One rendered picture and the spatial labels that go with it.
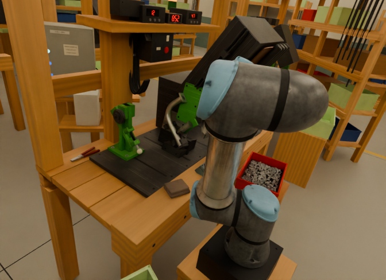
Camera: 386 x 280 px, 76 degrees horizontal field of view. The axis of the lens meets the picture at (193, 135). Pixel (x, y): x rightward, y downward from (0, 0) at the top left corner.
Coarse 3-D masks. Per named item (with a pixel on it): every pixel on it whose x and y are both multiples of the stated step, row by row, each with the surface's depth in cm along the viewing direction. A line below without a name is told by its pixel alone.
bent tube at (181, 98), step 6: (180, 96) 131; (174, 102) 134; (186, 102) 133; (168, 108) 136; (168, 114) 137; (168, 120) 137; (168, 126) 138; (174, 126) 137; (174, 132) 135; (180, 144) 134
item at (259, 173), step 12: (252, 156) 148; (264, 156) 144; (252, 168) 138; (264, 168) 139; (276, 168) 142; (240, 180) 122; (252, 180) 128; (264, 180) 129; (276, 180) 131; (276, 192) 116
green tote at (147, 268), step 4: (144, 268) 71; (148, 268) 71; (136, 272) 70; (140, 272) 70; (144, 272) 71; (148, 272) 71; (152, 272) 71; (128, 276) 69; (132, 276) 69; (136, 276) 69; (140, 276) 70; (144, 276) 72; (148, 276) 72; (152, 276) 69
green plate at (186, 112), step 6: (186, 84) 133; (192, 84) 131; (186, 90) 133; (192, 90) 131; (198, 90) 129; (186, 96) 133; (192, 96) 131; (198, 96) 129; (180, 102) 136; (192, 102) 132; (198, 102) 130; (180, 108) 136; (186, 108) 134; (192, 108) 132; (180, 114) 136; (186, 114) 134; (192, 114) 132; (180, 120) 137; (186, 120) 135
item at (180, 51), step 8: (144, 0) 558; (160, 0) 645; (184, 0) 729; (184, 8) 673; (192, 40) 757; (176, 48) 712; (184, 48) 747; (192, 48) 767; (176, 56) 717; (184, 56) 741; (192, 56) 776
